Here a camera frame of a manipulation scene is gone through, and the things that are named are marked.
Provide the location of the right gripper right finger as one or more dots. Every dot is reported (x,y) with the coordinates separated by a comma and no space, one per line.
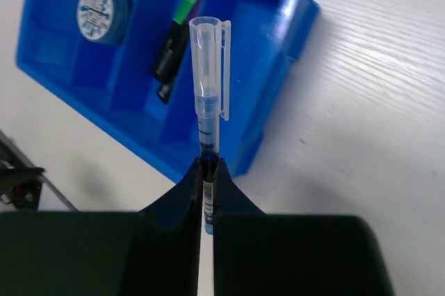
(255,253)

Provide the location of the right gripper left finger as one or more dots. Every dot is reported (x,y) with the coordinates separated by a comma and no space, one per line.
(154,251)

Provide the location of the purple cap black highlighter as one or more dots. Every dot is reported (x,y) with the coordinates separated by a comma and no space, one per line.
(165,90)

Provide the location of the green cap black highlighter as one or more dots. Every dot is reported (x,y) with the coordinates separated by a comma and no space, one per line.
(169,53)

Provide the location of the blue ink pen refill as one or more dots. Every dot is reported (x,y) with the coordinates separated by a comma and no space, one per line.
(211,41)

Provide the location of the round blue white tape tin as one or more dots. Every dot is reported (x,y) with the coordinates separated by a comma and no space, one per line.
(104,21)

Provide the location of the blue divided plastic tray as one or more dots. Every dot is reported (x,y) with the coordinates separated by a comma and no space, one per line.
(113,88)

